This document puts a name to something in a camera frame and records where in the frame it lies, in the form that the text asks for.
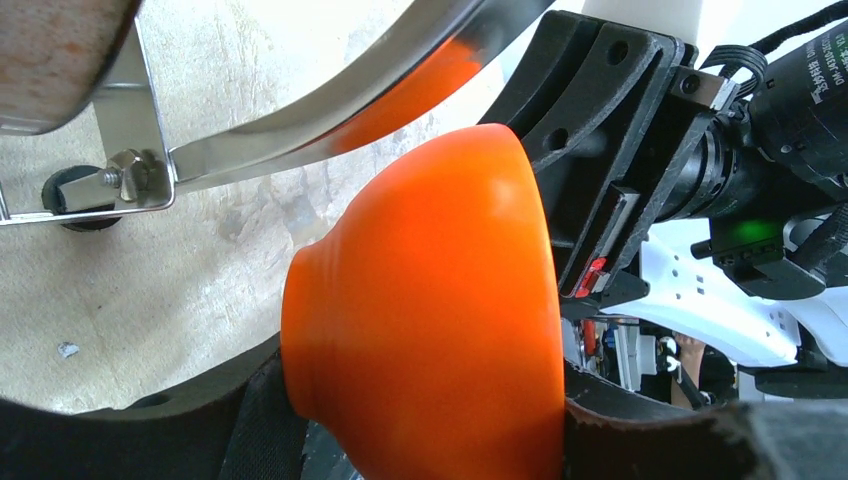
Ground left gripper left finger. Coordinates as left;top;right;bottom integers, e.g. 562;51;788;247
1;337;308;479

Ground brown glazed bowl stack top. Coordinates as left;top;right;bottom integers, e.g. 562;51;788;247
1;0;141;136

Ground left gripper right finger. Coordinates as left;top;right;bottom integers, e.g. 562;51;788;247
563;361;847;479

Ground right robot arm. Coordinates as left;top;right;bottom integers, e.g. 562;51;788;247
484;1;847;398

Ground bright orange bowl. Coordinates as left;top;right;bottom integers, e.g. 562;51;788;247
281;124;565;479

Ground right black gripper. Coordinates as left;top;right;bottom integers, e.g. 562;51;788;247
483;11;847;302

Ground steel two-tier dish rack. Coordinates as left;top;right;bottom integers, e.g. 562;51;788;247
1;1;548;231

